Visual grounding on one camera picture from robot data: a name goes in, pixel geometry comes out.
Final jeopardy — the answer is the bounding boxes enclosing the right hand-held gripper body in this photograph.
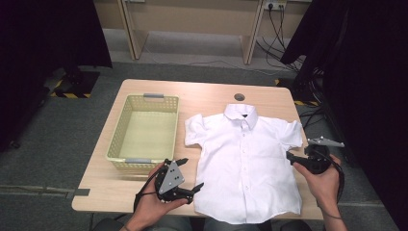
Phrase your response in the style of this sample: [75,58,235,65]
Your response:
[302,136,345,176]

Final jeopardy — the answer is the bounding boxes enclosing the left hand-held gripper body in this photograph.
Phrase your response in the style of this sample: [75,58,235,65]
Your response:
[154,159,195,205]

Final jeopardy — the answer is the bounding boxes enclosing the yellow-green plastic basket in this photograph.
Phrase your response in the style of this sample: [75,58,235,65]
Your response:
[105,92,181,171]

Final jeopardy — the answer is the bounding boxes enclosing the white shirt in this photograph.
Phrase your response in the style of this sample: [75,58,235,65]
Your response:
[184,103,305,225]

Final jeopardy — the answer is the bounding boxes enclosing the person's right hand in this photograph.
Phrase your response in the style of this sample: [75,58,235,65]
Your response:
[293,155,343,207]

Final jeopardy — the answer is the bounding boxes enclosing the person's left hand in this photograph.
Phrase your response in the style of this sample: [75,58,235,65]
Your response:
[133,162,191,225]

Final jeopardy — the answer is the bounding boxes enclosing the person's left leg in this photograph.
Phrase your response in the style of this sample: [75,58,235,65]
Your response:
[153,216,193,231]

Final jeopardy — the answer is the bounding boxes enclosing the person's leg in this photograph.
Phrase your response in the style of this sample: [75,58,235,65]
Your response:
[203,218,268,231]
[153,216,193,231]

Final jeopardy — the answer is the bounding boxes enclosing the person's right leg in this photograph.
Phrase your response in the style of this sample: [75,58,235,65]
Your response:
[203,218,268,231]

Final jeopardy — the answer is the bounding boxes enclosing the black stand base striped tape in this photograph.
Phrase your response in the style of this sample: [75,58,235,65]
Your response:
[48,65,101,100]
[274,66,325,108]

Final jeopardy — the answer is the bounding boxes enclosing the black curtain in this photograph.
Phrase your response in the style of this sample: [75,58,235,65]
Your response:
[0,0,114,152]
[280,0,408,231]

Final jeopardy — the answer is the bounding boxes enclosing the beige wooden desk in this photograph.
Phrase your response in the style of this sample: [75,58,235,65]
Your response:
[93,0,312,65]

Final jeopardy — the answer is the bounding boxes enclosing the white power outlet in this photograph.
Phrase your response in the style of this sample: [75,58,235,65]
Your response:
[263,0,288,11]

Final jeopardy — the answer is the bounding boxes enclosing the right hand-held gripper cable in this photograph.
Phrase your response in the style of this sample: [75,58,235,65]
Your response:
[312,148,346,205]

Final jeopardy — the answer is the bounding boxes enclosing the hand-held gripper cable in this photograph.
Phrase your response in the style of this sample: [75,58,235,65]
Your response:
[312,148,346,205]
[132,165,167,214]

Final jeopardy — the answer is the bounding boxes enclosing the left hand-held gripper cable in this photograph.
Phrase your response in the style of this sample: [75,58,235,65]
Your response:
[132,165,167,214]

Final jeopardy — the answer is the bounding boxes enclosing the black floor cables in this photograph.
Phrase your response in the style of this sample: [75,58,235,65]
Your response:
[298,105,327,130]

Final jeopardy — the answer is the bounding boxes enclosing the white floor cable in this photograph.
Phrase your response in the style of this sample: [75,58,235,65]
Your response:
[143,44,281,77]

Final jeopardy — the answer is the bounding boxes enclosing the bundle of black power cables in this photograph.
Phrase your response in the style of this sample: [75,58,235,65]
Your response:
[255,4,304,73]

